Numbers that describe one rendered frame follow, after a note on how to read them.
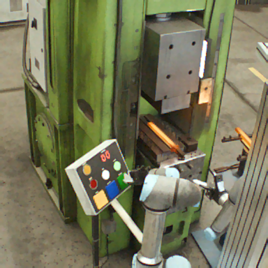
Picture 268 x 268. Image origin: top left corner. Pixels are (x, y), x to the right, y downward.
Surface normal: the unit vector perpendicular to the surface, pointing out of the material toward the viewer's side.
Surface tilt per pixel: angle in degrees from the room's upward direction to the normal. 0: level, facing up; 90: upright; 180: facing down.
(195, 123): 90
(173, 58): 90
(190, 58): 90
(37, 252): 0
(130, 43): 90
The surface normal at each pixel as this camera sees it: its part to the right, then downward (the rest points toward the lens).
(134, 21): 0.49, 0.50
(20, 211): 0.05, -0.83
